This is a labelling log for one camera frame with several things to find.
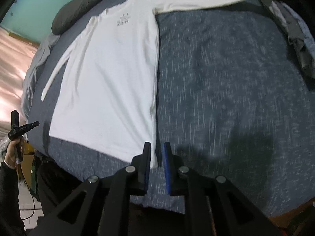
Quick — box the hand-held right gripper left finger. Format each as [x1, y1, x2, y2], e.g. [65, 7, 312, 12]
[30, 142, 151, 236]

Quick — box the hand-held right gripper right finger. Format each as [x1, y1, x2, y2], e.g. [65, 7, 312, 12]
[164, 142, 282, 236]

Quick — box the white long-sleeve shirt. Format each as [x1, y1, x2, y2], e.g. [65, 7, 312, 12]
[41, 0, 292, 169]

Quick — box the person's left hand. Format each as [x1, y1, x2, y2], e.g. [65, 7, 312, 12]
[4, 138, 25, 169]

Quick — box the pink curtain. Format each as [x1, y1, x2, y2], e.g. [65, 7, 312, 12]
[0, 26, 40, 138]

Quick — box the light grey bed sheet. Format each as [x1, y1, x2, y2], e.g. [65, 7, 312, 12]
[22, 33, 61, 118]

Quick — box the blue speckled bed cover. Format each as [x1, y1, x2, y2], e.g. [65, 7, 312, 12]
[26, 0, 315, 218]

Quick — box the dark grey long pillow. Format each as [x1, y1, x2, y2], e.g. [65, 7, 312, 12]
[51, 0, 148, 35]

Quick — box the blue striped shirt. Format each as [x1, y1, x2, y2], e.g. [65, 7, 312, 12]
[293, 12, 315, 50]

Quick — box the wooden window frame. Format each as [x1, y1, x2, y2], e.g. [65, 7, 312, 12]
[6, 29, 40, 48]

